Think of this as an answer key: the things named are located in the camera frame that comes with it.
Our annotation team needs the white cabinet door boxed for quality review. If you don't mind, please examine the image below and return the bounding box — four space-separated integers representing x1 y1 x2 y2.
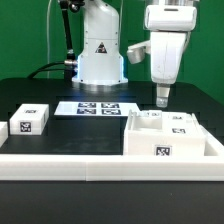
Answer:
139 110 162 118
162 112 202 137

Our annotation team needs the white cabinet body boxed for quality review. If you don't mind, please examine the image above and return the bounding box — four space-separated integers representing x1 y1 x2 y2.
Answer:
123 111 205 157

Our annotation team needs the black cable bundle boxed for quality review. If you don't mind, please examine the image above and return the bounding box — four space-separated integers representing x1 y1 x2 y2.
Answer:
27 61 68 80

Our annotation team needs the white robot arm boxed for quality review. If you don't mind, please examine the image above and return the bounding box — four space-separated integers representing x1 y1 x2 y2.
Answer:
73 0 200 108

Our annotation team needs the white u-shaped wall fence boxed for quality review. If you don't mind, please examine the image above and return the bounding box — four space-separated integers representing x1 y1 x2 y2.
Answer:
0 121 224 182

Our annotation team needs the white cabinet top block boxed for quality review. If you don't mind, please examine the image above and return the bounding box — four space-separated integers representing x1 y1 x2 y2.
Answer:
10 104 49 135

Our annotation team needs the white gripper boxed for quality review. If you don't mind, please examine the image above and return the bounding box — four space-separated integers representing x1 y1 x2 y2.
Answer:
145 5 197 108

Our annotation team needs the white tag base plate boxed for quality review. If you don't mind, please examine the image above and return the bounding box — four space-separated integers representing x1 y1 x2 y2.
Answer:
55 101 139 117

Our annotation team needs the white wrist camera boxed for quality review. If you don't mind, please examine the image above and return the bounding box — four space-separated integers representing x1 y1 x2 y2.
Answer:
127 40 151 64

